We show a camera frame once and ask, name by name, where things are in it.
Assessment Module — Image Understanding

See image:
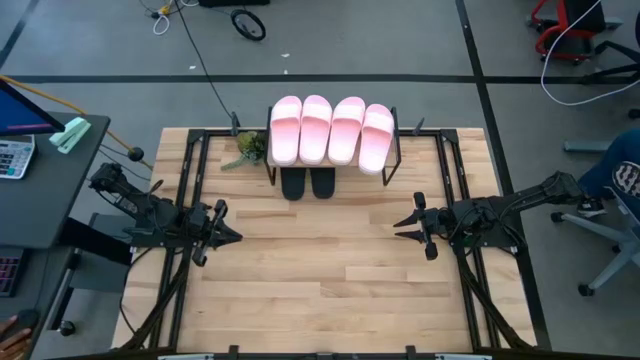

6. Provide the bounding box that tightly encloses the grey calculator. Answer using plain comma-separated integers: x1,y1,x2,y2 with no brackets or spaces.
0,133,37,180

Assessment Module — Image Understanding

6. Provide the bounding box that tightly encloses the grey office chair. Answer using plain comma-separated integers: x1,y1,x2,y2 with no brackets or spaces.
549,162,640,297

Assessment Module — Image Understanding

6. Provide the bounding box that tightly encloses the mint green stapler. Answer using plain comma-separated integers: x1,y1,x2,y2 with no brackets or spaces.
48,116,93,155

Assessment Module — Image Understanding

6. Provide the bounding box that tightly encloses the black metal table frame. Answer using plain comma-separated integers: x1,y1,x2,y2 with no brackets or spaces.
112,127,539,360

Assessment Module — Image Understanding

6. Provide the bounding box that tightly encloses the person's leg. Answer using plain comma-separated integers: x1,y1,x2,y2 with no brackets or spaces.
579,128,640,201

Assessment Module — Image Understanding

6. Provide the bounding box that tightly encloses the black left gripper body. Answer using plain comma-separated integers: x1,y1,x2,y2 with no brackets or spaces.
187,198,230,268

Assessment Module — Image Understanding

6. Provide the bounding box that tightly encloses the black computer mouse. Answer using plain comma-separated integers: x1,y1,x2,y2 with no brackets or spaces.
0,308,40,341

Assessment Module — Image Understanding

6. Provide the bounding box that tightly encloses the person's shoe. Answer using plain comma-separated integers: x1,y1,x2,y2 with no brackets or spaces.
577,193,609,220

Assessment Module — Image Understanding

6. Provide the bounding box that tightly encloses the long white floor cable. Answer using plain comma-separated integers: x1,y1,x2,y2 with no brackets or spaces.
540,0,640,107

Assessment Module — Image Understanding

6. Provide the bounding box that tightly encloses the small green plant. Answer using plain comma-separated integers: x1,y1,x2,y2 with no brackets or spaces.
221,130,269,172

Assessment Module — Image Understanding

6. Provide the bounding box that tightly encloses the grey floor bar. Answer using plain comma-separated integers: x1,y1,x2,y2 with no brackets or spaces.
563,139,612,154

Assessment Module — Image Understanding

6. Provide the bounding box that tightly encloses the long black floor cable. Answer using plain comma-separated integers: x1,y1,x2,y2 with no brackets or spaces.
172,0,236,124

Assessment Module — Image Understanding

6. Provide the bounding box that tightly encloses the black slide sandal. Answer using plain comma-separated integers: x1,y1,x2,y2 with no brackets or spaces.
280,167,307,202
310,167,337,200

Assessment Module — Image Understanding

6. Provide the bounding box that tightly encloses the black chair base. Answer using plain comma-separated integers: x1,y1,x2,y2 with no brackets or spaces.
579,39,640,86

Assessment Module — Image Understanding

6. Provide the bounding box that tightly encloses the pink slide sandal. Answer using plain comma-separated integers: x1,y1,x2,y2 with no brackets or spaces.
327,96,367,167
269,95,304,167
357,103,396,176
298,94,334,166

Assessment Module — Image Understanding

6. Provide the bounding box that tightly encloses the yellow cable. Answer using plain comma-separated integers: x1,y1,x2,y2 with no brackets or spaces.
0,74,154,171

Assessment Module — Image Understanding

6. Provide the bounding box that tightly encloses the red and black chair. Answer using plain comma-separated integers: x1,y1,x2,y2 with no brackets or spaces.
527,0,624,66

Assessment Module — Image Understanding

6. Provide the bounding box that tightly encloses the white cable loop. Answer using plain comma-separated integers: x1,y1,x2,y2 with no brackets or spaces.
151,0,199,36

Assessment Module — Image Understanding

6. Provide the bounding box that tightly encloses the wooden shelf with black frame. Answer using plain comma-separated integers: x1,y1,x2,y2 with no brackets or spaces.
264,105,403,188

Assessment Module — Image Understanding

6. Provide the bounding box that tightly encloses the person's hand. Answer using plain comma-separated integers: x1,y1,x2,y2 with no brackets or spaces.
0,314,34,360

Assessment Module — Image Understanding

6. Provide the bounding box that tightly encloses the black desk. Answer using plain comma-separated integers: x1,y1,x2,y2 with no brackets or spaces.
0,112,134,351

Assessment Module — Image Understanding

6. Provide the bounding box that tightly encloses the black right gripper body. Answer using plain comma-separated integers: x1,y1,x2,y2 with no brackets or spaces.
412,191,454,261

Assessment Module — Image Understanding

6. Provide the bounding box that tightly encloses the computer monitor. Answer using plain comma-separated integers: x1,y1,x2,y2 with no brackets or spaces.
0,79,66,137

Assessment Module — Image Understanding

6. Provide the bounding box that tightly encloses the coiled black cable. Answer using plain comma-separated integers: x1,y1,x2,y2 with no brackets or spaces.
229,8,267,42

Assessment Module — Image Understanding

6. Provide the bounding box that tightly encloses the backlit keyboard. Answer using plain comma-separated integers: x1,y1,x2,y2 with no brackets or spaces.
0,247,24,299

